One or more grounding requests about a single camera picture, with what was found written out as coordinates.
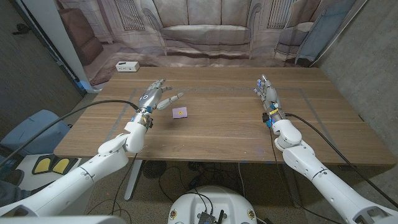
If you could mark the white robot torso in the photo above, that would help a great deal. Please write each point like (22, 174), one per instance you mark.
(214, 202)

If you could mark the grey table leg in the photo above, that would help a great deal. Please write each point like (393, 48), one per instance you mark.
(292, 183)

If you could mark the blue padded chair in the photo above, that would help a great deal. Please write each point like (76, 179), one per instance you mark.
(34, 140)

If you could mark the purple smiley sticker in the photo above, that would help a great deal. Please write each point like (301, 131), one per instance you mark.
(180, 113)

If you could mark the black round floor fan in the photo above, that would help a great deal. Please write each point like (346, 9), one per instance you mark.
(155, 169)

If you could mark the white power box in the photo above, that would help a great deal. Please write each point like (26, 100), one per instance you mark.
(127, 66)

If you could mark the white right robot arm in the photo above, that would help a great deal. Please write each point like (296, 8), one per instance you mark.
(323, 177)

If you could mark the grey tape outline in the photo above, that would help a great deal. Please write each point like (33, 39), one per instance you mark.
(217, 89)

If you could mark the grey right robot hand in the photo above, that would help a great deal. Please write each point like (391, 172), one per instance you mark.
(271, 96)

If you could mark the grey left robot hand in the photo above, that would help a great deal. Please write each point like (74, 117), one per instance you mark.
(150, 99)

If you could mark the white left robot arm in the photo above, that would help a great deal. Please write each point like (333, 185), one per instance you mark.
(93, 171)

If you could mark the printed sofa room backdrop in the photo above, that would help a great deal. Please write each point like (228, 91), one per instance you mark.
(205, 34)

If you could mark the white table leg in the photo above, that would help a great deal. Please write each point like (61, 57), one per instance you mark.
(134, 179)

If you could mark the black yellow foot pedal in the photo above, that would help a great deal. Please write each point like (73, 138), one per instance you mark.
(51, 165)

